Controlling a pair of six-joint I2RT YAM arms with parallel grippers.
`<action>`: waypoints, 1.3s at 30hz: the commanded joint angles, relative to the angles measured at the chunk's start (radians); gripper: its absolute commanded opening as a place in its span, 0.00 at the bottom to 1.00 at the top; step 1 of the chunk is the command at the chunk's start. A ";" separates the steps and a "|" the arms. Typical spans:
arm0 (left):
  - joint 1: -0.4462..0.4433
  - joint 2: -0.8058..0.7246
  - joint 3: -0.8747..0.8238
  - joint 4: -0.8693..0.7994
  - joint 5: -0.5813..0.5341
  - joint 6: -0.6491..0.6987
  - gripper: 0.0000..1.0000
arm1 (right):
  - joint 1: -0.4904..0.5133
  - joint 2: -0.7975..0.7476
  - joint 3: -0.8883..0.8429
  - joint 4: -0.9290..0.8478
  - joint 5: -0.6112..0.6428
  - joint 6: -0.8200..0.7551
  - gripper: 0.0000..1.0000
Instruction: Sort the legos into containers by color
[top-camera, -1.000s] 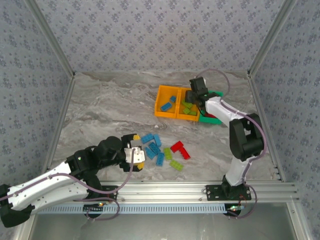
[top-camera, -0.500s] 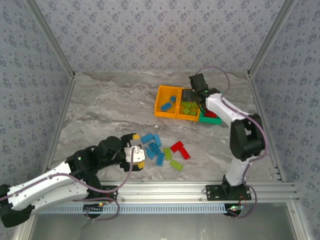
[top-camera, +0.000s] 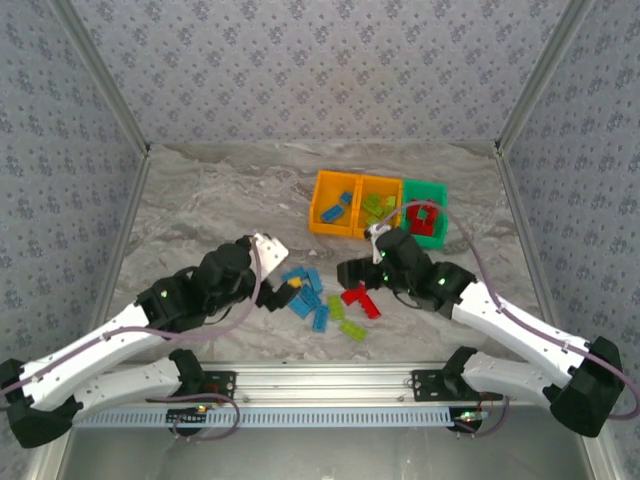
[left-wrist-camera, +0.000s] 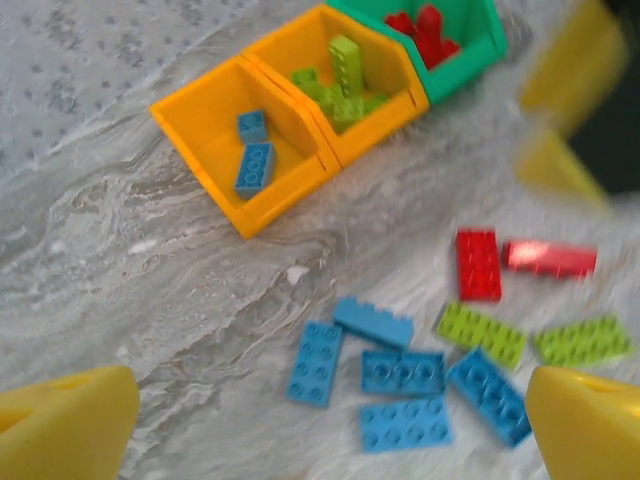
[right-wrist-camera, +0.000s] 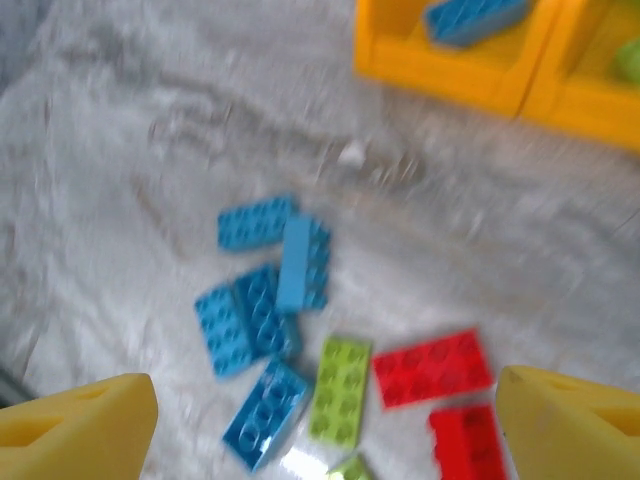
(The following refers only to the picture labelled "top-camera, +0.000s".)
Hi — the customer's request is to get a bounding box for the orange plastic bin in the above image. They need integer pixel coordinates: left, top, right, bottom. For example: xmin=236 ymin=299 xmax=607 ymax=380
xmin=308 ymin=169 xmax=362 ymax=236
xmin=352 ymin=173 xmax=404 ymax=241

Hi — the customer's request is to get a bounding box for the green plastic bin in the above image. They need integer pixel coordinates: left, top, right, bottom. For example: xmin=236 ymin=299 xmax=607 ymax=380
xmin=398 ymin=178 xmax=449 ymax=250

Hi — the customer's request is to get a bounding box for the aluminium corner frame post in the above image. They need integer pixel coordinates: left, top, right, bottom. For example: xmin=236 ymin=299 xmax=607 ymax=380
xmin=49 ymin=0 xmax=152 ymax=156
xmin=494 ymin=0 xmax=596 ymax=156

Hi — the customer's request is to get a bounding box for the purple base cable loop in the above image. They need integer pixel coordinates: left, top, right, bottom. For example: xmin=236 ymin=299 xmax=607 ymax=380
xmin=147 ymin=392 xmax=241 ymax=444
xmin=472 ymin=393 xmax=511 ymax=439

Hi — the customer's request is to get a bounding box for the grey metal lower panel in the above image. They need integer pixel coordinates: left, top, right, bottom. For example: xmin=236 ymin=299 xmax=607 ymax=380
xmin=54 ymin=404 xmax=609 ymax=480

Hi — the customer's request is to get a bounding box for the aluminium table side rail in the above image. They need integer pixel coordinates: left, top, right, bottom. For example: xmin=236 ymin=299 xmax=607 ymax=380
xmin=29 ymin=149 xmax=154 ymax=480
xmin=494 ymin=147 xmax=626 ymax=480

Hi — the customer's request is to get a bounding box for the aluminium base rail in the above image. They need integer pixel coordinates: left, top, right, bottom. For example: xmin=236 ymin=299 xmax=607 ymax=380
xmin=107 ymin=362 xmax=599 ymax=406

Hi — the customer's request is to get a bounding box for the small black controller board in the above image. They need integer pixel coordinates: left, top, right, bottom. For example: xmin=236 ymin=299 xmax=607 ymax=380
xmin=452 ymin=407 xmax=490 ymax=434
xmin=166 ymin=405 xmax=210 ymax=427

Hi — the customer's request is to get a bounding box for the slotted pale blue cable duct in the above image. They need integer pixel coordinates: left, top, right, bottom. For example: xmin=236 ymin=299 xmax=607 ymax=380
xmin=74 ymin=405 xmax=459 ymax=429

